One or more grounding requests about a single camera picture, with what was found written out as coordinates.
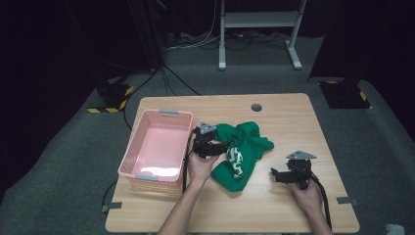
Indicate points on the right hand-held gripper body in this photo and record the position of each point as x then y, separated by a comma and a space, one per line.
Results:
300, 168

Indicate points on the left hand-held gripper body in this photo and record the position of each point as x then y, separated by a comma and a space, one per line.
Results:
204, 143

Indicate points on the green printed t-shirt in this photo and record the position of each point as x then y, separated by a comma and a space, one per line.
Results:
248, 143

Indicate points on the pink plastic basket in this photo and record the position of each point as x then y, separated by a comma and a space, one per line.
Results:
160, 147

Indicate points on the person's left hand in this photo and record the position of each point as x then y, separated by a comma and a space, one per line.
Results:
199, 169

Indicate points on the person's right hand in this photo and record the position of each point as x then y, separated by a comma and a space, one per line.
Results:
310, 199

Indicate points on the black stand base striped tape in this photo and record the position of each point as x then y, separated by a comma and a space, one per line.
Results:
345, 94
112, 94

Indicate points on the white crumpled object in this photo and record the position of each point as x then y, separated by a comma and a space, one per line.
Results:
394, 229

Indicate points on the black stand pole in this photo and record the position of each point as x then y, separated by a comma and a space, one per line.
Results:
153, 36

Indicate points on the white metal desk frame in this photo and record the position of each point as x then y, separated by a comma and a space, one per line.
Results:
261, 19

